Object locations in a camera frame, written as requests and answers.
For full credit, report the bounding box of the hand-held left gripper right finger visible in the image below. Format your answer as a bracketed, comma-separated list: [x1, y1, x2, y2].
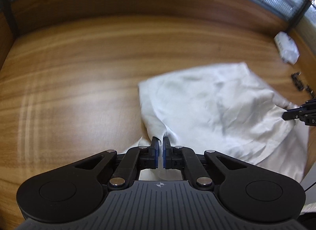
[163, 136, 246, 190]

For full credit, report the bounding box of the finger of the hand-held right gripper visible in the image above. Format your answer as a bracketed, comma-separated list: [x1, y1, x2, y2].
[282, 98, 316, 127]

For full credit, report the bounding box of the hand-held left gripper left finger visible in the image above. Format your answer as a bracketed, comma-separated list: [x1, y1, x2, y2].
[73, 136, 159, 189]

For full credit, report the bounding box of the white cloth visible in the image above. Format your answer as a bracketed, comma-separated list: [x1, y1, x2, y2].
[137, 62, 309, 183]

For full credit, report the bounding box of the small black object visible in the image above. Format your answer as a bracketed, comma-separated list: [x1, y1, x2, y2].
[291, 71, 312, 92]

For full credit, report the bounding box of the white plastic bag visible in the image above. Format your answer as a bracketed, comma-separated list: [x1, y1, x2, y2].
[274, 31, 301, 65]

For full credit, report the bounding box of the black partition post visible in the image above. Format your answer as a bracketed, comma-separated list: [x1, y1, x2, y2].
[0, 0, 18, 38]
[289, 0, 311, 30]

